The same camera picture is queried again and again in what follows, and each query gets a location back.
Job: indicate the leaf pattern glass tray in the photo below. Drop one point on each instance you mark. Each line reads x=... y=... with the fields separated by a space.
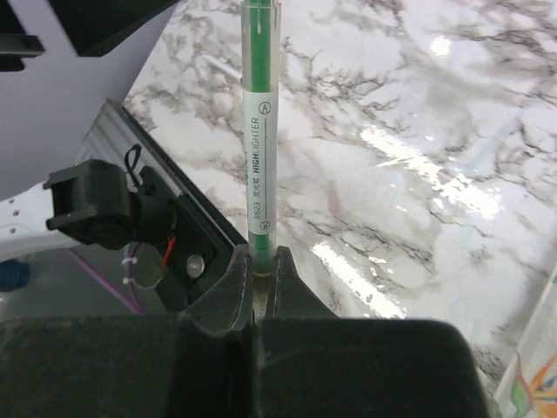
x=528 y=387

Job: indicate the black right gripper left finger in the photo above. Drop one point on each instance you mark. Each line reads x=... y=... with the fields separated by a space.
x=227 y=307

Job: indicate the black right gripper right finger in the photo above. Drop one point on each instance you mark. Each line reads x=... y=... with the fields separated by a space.
x=285 y=296

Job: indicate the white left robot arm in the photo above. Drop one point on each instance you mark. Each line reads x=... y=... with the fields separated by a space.
x=47 y=109

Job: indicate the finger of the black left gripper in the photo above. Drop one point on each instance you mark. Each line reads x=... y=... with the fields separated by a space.
x=97 y=27

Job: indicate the black mounting base bar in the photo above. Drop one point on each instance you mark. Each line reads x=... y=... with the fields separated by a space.
x=205 y=239

